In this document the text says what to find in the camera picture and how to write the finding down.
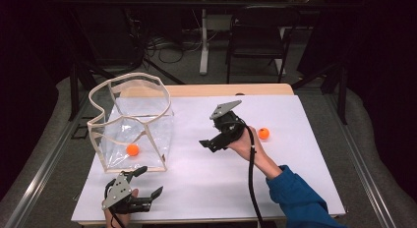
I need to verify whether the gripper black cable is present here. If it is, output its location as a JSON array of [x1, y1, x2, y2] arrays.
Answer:
[[103, 179, 128, 228], [219, 119, 266, 228]]

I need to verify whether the white table board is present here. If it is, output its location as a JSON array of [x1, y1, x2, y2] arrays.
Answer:
[[71, 94, 347, 223]]

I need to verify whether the black folding chair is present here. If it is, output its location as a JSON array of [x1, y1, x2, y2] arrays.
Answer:
[[225, 6, 301, 86]]

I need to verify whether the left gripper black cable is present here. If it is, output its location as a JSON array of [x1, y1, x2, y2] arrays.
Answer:
[[103, 179, 128, 228]]

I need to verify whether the person's right hand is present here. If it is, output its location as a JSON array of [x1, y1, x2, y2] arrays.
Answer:
[[226, 125, 265, 162]]

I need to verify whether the small black square frame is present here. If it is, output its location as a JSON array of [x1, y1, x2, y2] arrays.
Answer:
[[71, 123, 89, 141]]

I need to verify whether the bundle of floor cables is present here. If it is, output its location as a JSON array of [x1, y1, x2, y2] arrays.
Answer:
[[144, 30, 205, 66]]

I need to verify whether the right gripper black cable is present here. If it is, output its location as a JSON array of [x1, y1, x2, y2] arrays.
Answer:
[[219, 119, 266, 228]]

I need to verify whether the person's left hand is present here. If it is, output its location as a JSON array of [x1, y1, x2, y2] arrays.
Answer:
[[102, 188, 140, 228]]

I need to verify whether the metal floor rail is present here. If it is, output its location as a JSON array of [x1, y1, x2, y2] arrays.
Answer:
[[3, 93, 96, 228], [323, 93, 398, 228]]

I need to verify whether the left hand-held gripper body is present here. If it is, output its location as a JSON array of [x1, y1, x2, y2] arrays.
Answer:
[[100, 172, 153, 214]]

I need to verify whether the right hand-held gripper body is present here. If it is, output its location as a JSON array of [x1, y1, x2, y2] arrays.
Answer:
[[208, 99, 248, 151]]

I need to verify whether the clear plastic bag beige trim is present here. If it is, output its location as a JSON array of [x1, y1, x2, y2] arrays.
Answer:
[[87, 72, 175, 174]]

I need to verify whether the white-legged wooden desk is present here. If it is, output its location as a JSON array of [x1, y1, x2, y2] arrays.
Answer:
[[180, 0, 330, 77]]

